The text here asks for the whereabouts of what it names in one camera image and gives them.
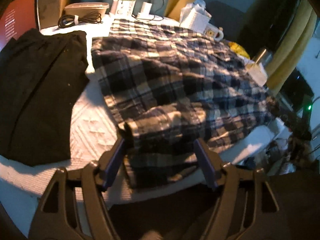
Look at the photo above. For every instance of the blue yellow plaid pants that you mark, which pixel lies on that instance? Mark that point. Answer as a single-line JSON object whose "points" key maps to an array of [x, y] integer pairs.
{"points": [[167, 86]]}

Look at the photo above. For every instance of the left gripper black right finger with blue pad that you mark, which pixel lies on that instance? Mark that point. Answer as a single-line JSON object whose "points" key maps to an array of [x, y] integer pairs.
{"points": [[246, 206]]}

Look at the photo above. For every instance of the brown cardboard box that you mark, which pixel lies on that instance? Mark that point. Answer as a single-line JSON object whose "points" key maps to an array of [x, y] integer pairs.
{"points": [[50, 12]]}

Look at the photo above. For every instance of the white green milk carton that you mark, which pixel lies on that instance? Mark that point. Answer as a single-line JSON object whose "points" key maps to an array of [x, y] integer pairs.
{"points": [[125, 8]]}

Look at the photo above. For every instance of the white perforated basket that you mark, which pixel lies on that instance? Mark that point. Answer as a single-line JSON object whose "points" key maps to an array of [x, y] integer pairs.
{"points": [[194, 16]]}

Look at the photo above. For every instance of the black folded garment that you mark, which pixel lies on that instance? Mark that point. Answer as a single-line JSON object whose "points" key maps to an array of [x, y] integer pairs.
{"points": [[41, 79]]}

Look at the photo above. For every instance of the white textured bed cover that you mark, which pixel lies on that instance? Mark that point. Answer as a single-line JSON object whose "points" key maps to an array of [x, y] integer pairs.
{"points": [[92, 133]]}

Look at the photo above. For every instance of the tan plastic food container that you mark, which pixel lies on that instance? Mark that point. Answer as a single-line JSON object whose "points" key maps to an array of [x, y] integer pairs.
{"points": [[84, 8]]}

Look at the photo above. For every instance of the yellow crumpled item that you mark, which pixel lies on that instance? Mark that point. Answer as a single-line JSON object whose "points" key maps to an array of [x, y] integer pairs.
{"points": [[236, 48]]}

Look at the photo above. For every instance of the white printed mug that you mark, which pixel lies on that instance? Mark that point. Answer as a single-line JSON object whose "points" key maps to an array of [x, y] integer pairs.
{"points": [[214, 32]]}

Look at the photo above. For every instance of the white power strip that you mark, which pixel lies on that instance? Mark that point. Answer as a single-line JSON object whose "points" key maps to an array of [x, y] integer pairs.
{"points": [[148, 17]]}

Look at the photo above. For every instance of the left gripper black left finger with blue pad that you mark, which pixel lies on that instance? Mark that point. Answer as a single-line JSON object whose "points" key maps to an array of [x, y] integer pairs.
{"points": [[57, 215]]}

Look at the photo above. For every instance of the white power adapter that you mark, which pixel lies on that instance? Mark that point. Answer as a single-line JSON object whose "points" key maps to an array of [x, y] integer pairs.
{"points": [[146, 8]]}

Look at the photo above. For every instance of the tablet with red screen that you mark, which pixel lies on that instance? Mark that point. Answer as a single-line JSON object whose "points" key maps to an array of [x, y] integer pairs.
{"points": [[19, 17]]}

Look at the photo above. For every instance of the white lamp base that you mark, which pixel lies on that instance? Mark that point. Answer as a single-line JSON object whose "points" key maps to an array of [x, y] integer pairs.
{"points": [[113, 9]]}

